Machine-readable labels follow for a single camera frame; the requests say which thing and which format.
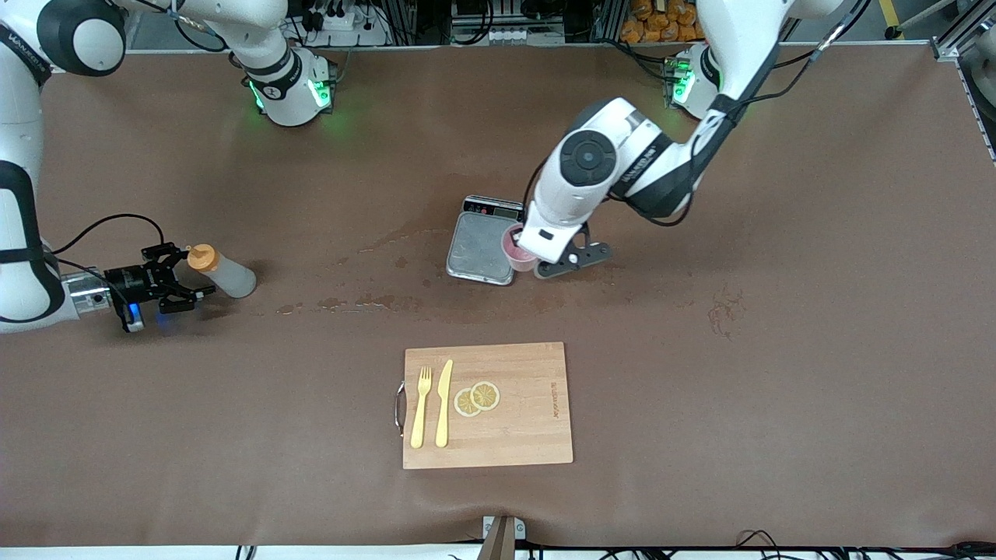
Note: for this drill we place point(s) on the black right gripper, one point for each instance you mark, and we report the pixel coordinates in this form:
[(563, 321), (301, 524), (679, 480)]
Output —
[(126, 281)]

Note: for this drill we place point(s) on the squeeze bottle with orange cap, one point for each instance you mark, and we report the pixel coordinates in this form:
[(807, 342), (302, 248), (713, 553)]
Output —
[(229, 278)]

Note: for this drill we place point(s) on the pink plastic cup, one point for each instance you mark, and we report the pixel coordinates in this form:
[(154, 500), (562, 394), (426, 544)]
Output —
[(515, 249)]

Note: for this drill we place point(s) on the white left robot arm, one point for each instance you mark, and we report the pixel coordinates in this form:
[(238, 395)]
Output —
[(622, 148)]

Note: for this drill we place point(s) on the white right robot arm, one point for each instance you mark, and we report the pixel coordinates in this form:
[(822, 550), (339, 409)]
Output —
[(15, 117)]

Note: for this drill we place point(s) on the yellow plastic fork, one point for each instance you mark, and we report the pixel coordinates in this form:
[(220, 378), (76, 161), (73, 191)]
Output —
[(420, 412)]

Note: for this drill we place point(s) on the white power strip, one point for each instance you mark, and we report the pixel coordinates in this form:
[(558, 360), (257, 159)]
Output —
[(342, 29)]

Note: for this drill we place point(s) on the yellow plastic knife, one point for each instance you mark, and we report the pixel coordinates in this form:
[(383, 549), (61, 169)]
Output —
[(443, 412)]

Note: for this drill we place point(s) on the silver digital kitchen scale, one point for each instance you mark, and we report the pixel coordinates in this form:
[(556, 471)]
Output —
[(475, 249)]

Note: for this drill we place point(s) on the dried lemon slice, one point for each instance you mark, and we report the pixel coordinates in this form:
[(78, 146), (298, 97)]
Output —
[(464, 404), (487, 394)]

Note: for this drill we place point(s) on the pile of orange objects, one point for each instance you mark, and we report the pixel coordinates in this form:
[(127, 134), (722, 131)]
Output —
[(657, 19)]

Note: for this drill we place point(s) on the metal table edge bracket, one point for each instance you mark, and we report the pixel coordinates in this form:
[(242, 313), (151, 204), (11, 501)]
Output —
[(502, 537)]

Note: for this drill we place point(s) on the aluminium frame profile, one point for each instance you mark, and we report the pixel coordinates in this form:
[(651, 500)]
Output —
[(969, 54)]

